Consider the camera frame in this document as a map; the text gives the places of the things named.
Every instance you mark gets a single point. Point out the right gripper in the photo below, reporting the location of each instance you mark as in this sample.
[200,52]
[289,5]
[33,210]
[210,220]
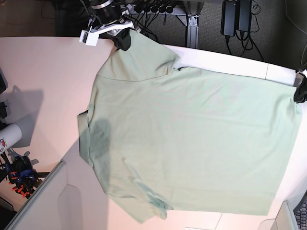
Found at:
[122,38]

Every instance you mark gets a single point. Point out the black power strip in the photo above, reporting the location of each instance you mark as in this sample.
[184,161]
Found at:
[154,9]

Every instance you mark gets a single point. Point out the blue orange clamp pile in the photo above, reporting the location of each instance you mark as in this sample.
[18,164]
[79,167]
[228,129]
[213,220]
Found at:
[19,173]

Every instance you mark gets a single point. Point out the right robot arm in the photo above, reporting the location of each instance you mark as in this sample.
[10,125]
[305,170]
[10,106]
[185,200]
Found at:
[110,20]

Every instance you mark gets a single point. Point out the black mesh chair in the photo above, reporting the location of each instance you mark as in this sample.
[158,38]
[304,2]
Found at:
[300,212]

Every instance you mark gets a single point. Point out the aluminium table leg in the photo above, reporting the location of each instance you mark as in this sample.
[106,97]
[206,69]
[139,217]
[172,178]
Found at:
[192,31]

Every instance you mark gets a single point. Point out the white cylinder with sticker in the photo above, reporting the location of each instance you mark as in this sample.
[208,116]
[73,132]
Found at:
[9,136]

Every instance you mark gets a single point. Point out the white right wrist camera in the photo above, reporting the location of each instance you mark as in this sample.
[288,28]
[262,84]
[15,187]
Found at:
[89,38]

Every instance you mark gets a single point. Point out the black power adapter brick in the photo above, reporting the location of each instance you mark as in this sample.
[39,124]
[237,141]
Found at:
[228,21]

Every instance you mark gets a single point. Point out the light green T-shirt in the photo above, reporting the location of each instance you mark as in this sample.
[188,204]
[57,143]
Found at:
[160,138]

